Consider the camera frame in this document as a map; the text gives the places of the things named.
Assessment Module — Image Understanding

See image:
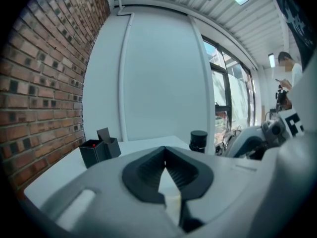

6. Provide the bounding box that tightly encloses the black box with red dot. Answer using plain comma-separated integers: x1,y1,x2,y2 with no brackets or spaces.
79,139,107,169

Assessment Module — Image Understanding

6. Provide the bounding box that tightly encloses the tangle of cables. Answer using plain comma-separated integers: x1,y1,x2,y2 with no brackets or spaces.
214,125,242,156

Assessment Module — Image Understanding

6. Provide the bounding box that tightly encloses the white wall pipe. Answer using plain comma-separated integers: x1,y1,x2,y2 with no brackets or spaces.
117,5,136,142

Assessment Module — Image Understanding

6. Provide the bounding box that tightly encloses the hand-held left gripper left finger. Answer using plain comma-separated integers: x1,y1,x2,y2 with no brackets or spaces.
122,146,166,205

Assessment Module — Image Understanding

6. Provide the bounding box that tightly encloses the open black box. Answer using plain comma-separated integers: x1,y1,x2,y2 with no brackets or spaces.
96,127,122,159

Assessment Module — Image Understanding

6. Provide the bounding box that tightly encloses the black bottle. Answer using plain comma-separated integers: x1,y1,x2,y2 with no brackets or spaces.
189,130,209,154

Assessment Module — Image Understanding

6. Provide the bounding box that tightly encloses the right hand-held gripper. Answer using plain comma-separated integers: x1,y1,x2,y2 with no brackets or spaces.
224,109,307,160

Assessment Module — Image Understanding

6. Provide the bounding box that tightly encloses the black framed window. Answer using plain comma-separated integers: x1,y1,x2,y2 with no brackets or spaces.
201,34,256,146

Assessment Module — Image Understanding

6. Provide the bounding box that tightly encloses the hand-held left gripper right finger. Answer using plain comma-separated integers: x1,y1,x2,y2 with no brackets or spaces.
165,146,214,234

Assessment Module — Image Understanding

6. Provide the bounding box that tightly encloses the black hanging banner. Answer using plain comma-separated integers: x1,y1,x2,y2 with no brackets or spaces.
270,0,317,70

